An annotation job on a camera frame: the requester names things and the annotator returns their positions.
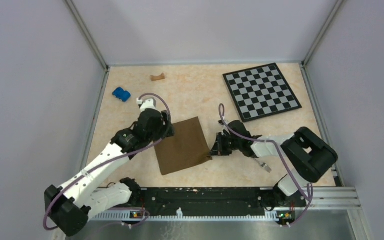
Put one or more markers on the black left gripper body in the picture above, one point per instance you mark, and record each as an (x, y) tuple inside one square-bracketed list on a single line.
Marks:
[(163, 131)]

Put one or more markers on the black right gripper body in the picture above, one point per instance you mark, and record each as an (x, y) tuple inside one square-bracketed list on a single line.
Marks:
[(229, 144)]

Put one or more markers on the brown fabric napkin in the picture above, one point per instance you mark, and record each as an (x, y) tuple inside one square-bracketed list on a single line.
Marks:
[(186, 149)]

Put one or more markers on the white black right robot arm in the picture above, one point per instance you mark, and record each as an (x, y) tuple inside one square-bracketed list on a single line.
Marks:
[(306, 157)]

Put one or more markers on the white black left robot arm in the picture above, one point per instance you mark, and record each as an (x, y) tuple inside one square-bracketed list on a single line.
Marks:
[(74, 203)]

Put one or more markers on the silver metal fork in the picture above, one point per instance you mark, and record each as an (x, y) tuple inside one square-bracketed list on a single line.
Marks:
[(265, 166)]

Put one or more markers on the blue toy car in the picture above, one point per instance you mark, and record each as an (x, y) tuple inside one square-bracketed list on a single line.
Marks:
[(121, 94)]

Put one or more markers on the small wooden arch block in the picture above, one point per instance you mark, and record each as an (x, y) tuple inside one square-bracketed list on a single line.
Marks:
[(155, 78)]

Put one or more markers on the black white checkerboard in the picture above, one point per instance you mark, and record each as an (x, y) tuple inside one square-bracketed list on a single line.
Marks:
[(260, 92)]

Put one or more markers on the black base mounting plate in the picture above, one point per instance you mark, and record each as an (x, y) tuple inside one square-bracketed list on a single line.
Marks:
[(212, 201)]

